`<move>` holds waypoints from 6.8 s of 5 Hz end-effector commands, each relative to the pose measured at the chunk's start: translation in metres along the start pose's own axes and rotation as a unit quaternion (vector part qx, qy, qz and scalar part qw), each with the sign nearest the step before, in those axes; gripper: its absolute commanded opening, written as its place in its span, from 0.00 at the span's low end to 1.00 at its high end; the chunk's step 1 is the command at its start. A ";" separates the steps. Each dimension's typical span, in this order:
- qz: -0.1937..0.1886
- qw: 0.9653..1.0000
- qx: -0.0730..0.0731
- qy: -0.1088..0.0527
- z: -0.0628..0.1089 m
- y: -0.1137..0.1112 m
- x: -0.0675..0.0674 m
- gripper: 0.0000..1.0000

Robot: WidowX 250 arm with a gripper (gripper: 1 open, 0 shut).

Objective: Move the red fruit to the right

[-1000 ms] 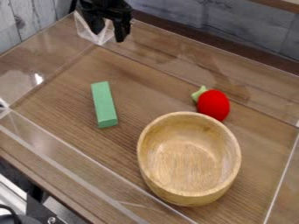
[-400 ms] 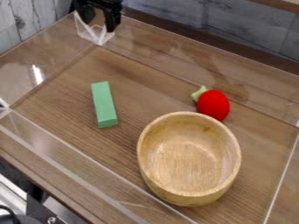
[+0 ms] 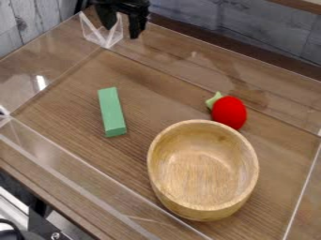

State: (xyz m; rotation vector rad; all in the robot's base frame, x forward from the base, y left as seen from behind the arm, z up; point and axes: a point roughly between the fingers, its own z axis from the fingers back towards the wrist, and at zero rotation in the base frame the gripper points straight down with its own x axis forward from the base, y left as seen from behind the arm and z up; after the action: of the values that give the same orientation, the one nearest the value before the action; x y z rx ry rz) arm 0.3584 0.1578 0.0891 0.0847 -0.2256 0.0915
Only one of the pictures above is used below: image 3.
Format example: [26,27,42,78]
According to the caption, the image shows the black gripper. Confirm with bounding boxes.
[91,0,151,39]

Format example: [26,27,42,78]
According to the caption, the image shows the red plush fruit green leaf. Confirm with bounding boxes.
[206,91,248,130]

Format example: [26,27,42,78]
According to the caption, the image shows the green rectangular block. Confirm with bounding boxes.
[98,87,127,137]

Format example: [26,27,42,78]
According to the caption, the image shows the wooden bowl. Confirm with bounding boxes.
[147,119,260,221]

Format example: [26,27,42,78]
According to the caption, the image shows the black metal stand base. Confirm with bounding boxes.
[0,200,64,240]

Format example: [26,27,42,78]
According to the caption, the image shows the clear acrylic tray wall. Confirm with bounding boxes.
[0,110,321,240]

